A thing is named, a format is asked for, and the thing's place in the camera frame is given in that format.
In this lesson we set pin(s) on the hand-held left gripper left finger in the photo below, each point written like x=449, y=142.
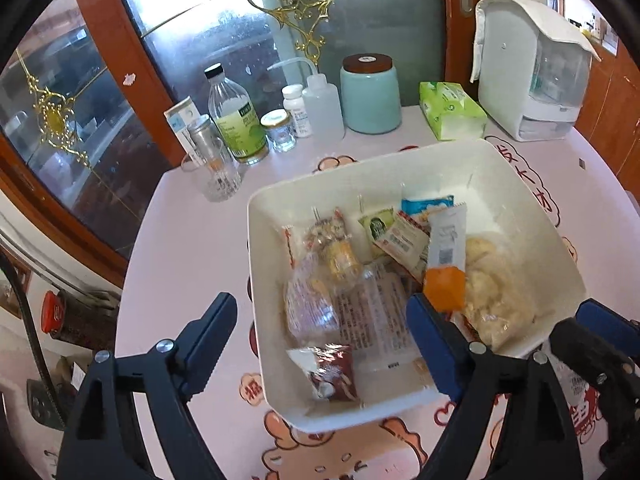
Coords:
x=212, y=337

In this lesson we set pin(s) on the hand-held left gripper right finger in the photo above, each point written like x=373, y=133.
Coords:
x=435, y=345

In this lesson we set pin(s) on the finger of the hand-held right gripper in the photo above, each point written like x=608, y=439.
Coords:
x=607, y=317
x=580, y=345

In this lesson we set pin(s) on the large clear text-printed packet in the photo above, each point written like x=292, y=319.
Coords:
x=375, y=315

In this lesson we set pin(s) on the clear crumbly pastry packet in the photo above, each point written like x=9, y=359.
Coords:
x=495, y=290

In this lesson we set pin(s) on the white and orange bar packet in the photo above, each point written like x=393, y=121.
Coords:
x=445, y=260

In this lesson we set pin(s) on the clear purple print snack packet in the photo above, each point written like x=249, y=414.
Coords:
x=310, y=305

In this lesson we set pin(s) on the cream red-edged biscuit packet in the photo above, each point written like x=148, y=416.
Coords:
x=402, y=245

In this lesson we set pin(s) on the brown snowflake chocolate packet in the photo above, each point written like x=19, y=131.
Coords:
x=332, y=372

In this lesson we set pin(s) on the small yellow snack packet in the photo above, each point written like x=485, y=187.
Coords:
x=342, y=260

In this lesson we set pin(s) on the green snack packet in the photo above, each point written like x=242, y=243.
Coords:
x=375, y=230

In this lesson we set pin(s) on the blue and white snack packet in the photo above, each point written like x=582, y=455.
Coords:
x=425, y=207

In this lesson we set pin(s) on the white plastic bin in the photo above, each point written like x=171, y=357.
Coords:
x=510, y=200

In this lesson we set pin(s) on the clear nut snack packet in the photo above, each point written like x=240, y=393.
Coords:
x=325, y=230

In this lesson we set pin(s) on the cartoon print tablecloth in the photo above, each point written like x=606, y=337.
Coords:
x=190, y=240

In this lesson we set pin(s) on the jar with red lid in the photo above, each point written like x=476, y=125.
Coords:
x=75, y=320

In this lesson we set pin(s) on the cut glass cup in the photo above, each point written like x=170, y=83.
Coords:
x=217, y=180

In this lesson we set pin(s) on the wooden cabinet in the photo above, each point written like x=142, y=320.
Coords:
x=615, y=120

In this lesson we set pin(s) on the silver tin can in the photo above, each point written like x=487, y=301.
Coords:
x=205, y=135

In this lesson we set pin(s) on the glass bottle with green label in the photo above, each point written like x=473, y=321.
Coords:
x=240, y=125

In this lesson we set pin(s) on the small glass jar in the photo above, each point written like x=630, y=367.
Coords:
x=279, y=132

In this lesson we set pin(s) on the white and blue carton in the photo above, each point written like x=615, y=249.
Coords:
x=179, y=120

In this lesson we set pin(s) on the green tissue pack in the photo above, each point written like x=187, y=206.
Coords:
x=450, y=110

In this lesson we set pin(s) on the white pill bottle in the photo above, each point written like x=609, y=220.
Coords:
x=297, y=112

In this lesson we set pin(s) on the white countertop appliance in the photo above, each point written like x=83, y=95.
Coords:
x=505, y=90

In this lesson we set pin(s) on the clear squeeze wash bottle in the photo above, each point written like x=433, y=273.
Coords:
x=325, y=110

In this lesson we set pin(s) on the teal canister with brown lid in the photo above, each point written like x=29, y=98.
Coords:
x=371, y=97

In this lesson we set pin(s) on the pink sticker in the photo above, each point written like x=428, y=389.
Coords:
x=130, y=79

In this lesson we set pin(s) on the small gold door ornament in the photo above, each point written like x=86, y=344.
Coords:
x=52, y=117

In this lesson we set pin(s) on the white cloth cover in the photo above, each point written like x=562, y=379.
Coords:
x=545, y=17

